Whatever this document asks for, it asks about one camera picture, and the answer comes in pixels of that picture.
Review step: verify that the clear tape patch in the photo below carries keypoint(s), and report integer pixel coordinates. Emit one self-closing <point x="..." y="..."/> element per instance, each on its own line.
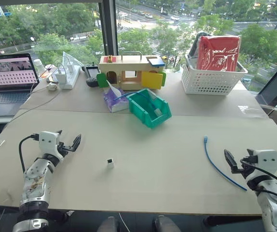
<point x="249" y="111"/>

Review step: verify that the black monitor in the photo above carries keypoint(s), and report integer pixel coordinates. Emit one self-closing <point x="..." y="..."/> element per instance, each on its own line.
<point x="276" y="84"/>

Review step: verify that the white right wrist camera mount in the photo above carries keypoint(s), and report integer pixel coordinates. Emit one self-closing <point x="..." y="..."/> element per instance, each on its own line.
<point x="267" y="160"/>

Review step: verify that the wooden lock box toy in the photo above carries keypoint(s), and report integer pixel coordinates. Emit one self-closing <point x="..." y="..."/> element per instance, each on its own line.
<point x="131" y="65"/>

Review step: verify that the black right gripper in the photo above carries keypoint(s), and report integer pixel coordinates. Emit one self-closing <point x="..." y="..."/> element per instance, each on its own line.
<point x="248" y="165"/>

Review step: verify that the red plastic bag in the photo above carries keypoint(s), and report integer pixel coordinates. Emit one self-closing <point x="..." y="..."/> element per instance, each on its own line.
<point x="219" y="52"/>

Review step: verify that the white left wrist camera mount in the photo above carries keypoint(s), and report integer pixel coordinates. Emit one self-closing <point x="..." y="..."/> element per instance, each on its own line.
<point x="48" y="142"/>

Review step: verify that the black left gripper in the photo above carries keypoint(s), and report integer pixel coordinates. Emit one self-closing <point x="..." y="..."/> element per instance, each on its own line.
<point x="65" y="148"/>

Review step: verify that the small white round device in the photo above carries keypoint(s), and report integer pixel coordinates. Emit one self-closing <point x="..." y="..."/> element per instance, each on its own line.
<point x="52" y="86"/>

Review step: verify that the purple tissue pack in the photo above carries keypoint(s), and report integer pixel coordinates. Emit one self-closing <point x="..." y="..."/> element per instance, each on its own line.
<point x="114" y="100"/>

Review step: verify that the dark grey laptop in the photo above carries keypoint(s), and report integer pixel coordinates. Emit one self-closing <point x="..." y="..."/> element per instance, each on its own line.
<point x="10" y="72"/>

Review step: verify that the dark bag behind red bag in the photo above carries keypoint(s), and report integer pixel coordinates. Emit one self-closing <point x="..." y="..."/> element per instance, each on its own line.
<point x="194" y="47"/>

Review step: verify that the small white adapter cube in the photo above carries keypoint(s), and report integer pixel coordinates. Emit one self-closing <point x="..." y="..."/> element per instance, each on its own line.
<point x="110" y="163"/>

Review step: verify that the white charger adapter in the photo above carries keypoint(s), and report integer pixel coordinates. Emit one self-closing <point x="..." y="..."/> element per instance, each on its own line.
<point x="60" y="78"/>

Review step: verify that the clear plastic triangular sheet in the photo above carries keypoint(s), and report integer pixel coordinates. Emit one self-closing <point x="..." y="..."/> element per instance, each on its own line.
<point x="72" y="60"/>

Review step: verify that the black handheld controller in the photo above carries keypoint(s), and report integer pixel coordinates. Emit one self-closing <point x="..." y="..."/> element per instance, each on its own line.
<point x="92" y="72"/>

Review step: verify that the white power strip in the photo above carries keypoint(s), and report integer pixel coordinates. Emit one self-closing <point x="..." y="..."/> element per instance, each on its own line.
<point x="73" y="77"/>

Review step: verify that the green plastic storage bin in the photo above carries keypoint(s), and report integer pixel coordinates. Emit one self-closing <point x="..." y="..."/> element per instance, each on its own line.
<point x="141" y="112"/>

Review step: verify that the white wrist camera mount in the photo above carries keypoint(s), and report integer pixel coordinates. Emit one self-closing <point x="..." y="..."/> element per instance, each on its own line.
<point x="48" y="142"/>
<point x="267" y="160"/>

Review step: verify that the white perforated plastic basket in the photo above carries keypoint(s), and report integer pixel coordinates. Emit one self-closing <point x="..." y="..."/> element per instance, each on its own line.
<point x="208" y="81"/>

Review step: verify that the small white paper scrap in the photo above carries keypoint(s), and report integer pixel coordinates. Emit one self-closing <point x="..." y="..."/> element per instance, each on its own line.
<point x="1" y="142"/>

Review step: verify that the white paper cup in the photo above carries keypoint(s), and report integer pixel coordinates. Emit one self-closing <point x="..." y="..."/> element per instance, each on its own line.
<point x="39" y="66"/>

